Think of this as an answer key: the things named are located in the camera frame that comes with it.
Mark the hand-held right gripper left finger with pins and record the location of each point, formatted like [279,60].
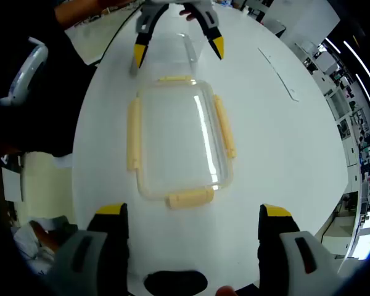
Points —
[111,246]

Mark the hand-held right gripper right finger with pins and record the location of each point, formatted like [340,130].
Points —
[274,246]

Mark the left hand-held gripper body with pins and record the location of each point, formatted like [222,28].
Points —
[179,1]

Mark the white worn chest device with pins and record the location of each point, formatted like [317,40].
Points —
[24,77]

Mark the person's right hand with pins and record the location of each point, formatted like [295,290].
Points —
[227,291]

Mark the person's black clothed torso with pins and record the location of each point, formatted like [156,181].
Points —
[58,108]

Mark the clear lid with yellow latches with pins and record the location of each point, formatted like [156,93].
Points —
[179,138]

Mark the white flat strip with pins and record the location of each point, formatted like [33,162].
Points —
[278,76]

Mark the person's left hand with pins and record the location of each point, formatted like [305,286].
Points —
[188,13]

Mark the clear plastic storage box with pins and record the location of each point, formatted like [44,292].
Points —
[192,52]

